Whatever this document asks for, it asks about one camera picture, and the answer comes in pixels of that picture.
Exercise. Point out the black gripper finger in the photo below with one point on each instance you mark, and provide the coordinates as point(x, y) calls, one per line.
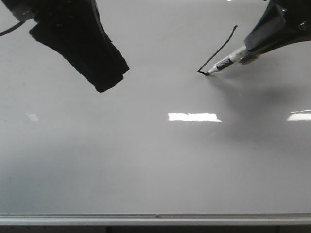
point(73, 29)

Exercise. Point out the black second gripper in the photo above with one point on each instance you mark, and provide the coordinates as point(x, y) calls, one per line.
point(283, 22)

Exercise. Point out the white marker with black cap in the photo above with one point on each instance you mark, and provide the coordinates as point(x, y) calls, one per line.
point(241, 56)

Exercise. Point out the white whiteboard with aluminium frame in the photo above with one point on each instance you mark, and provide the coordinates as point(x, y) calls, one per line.
point(167, 145)

